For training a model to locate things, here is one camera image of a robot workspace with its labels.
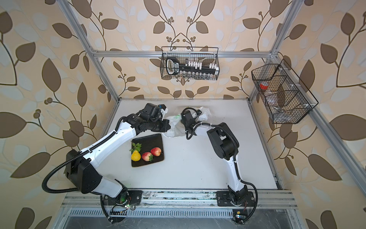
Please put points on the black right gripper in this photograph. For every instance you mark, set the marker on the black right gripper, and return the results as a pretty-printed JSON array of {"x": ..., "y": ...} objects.
[{"x": 182, "y": 120}]

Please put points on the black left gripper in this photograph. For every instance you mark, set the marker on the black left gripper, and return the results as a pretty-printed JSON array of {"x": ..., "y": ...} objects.
[{"x": 164, "y": 124}]

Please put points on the yellow fake lemon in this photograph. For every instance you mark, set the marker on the yellow fake lemon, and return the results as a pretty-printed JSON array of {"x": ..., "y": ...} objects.
[{"x": 136, "y": 156}]

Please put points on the red fake apple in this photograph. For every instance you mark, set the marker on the red fake apple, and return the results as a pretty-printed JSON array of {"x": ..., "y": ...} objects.
[{"x": 156, "y": 151}]

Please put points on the black tool in basket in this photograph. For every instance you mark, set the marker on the black tool in basket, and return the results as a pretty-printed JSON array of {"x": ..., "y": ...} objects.
[{"x": 189, "y": 68}]

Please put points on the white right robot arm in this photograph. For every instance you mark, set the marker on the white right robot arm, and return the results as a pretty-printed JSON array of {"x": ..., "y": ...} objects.
[{"x": 224, "y": 144}]

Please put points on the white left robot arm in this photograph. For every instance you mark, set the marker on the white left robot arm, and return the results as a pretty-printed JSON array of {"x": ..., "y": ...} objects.
[{"x": 82, "y": 171}]

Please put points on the white plastic bag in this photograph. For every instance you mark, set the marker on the white plastic bag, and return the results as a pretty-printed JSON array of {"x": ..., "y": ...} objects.
[{"x": 178, "y": 129}]

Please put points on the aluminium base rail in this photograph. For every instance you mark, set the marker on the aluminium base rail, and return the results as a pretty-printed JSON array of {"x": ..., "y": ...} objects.
[{"x": 188, "y": 199}]

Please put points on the black wire basket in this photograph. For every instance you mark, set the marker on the black wire basket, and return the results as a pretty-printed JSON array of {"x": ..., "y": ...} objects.
[
  {"x": 288, "y": 99},
  {"x": 205, "y": 54}
]

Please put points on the dark square plate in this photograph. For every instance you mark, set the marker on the dark square plate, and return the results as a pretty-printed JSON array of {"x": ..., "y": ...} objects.
[{"x": 149, "y": 142}]

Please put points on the black wire basket back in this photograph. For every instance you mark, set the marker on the black wire basket back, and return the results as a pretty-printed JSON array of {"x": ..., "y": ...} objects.
[{"x": 205, "y": 54}]

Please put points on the black wire basket right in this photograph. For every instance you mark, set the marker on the black wire basket right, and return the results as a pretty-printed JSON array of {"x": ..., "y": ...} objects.
[{"x": 288, "y": 99}]

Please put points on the green fake leaves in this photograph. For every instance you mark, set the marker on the green fake leaves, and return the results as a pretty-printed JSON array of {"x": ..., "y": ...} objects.
[{"x": 136, "y": 147}]

